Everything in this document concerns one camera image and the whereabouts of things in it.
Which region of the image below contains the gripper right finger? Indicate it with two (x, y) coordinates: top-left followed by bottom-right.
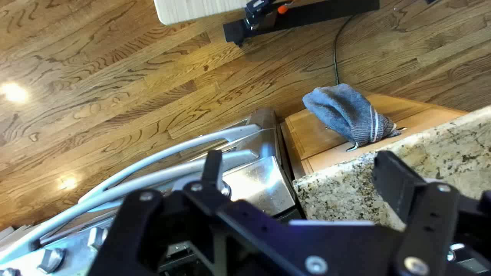
(373, 150), (491, 276)

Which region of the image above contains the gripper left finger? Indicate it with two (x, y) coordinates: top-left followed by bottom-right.
(87, 149), (401, 276)

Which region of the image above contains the stainless steel stove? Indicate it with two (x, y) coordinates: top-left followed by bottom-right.
(0, 107), (305, 276)

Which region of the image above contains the wooden cabinet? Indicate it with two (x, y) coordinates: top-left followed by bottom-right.
(281, 93), (468, 180)

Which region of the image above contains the blue striped towel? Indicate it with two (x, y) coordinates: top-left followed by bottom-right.
(302, 83), (402, 147)

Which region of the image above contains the white ribbed panel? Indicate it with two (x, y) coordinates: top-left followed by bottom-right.
(153, 0), (254, 26)

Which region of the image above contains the black stand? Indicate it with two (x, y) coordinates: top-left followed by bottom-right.
(222, 0), (380, 46)

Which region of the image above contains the black clamp with orange button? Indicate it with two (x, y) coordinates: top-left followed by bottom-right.
(244, 0), (294, 30)

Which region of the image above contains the silver oven door handle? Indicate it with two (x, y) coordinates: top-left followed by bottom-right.
(0, 150), (259, 266)

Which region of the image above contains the black cable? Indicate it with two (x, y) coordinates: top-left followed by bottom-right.
(333, 15), (356, 85)

